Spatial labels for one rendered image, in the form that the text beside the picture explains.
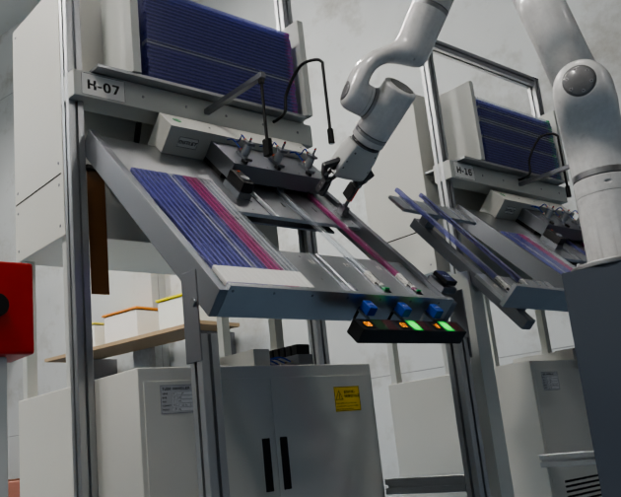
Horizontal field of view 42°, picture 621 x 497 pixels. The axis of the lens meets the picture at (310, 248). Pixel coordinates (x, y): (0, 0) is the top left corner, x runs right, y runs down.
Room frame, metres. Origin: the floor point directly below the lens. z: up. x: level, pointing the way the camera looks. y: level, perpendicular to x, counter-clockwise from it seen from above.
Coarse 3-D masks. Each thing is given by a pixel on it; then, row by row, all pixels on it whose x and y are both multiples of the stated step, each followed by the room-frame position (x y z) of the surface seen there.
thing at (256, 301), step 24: (240, 288) 1.48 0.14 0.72; (264, 288) 1.52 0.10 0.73; (288, 288) 1.56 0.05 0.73; (312, 288) 1.61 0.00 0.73; (240, 312) 1.53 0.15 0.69; (264, 312) 1.57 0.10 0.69; (288, 312) 1.60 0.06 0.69; (312, 312) 1.65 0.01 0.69; (336, 312) 1.69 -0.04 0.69; (384, 312) 1.79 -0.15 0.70
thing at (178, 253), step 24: (96, 144) 1.80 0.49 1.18; (96, 168) 1.80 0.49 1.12; (120, 168) 1.71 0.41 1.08; (120, 192) 1.72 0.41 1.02; (144, 192) 1.66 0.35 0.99; (144, 216) 1.64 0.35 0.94; (168, 240) 1.58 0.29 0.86; (192, 264) 1.52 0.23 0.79; (216, 288) 1.46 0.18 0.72; (216, 312) 1.49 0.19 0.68
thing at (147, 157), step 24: (120, 144) 1.86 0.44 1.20; (144, 144) 1.93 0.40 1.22; (144, 168) 1.81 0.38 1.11; (168, 168) 1.87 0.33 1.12; (192, 168) 1.94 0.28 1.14; (264, 192) 2.02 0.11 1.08; (288, 192) 2.10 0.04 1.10; (264, 216) 1.90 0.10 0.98; (288, 216) 1.95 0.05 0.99; (312, 216) 2.03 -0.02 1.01; (336, 216) 2.11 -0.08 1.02
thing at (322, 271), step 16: (288, 256) 1.75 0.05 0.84; (304, 256) 1.78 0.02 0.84; (320, 256) 1.82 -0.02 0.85; (336, 256) 1.87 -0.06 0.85; (304, 272) 1.71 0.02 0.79; (320, 272) 1.75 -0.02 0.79; (336, 272) 1.78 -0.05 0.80; (352, 272) 1.83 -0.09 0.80; (384, 272) 1.92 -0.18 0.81; (400, 272) 1.97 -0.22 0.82; (336, 288) 1.72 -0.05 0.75; (352, 288) 1.75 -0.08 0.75; (368, 288) 1.80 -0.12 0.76; (400, 288) 1.88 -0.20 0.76
